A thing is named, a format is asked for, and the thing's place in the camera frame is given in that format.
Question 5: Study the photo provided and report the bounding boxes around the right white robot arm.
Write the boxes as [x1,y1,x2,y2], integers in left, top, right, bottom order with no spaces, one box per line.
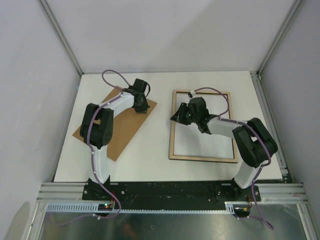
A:
[170,97,278,201]

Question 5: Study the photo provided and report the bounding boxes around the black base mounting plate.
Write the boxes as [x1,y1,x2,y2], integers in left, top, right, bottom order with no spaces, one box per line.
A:
[82,180,261,211]

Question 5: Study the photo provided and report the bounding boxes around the grey cable duct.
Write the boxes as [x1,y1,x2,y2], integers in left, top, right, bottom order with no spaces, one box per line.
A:
[44,201,236,214]

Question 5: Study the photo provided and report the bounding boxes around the landscape photo print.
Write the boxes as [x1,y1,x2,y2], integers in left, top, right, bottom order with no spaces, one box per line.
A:
[173,90,236,160]

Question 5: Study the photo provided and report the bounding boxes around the black picture frame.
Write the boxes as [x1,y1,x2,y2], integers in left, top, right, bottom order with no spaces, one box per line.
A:
[169,89,239,164]

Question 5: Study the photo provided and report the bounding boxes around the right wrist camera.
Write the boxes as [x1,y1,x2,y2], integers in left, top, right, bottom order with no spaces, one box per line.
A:
[187,90,198,99]

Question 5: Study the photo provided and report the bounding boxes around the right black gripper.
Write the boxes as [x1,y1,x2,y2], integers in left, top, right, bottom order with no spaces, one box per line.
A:
[170,102,199,125]

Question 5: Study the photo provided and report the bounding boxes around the purple cable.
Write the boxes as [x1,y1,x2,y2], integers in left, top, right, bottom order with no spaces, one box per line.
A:
[192,86,275,230]
[47,69,131,227]

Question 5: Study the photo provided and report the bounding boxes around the aluminium frame rail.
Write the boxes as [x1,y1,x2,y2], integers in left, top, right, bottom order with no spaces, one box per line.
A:
[37,182,309,204]

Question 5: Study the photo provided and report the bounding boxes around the brown cardboard backing board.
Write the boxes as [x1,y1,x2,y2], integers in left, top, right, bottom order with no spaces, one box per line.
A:
[71,85,158,163]

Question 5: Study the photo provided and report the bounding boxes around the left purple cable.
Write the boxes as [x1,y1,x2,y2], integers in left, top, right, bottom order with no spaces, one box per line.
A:
[47,69,131,227]

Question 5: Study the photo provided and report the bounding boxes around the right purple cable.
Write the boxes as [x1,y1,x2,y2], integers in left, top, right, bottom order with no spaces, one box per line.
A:
[192,86,275,230]

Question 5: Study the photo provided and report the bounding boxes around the left corner aluminium post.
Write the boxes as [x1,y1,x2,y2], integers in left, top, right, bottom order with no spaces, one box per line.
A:
[37,0,84,76]

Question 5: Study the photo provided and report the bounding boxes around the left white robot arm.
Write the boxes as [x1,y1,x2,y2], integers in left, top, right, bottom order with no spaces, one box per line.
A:
[80,78,151,200]

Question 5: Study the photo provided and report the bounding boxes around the right corner aluminium post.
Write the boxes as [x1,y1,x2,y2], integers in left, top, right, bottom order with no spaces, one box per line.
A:
[249,0,305,177]

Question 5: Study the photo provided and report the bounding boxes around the corner aluminium post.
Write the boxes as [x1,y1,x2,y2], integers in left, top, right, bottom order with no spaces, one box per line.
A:
[249,0,305,177]
[37,0,84,76]

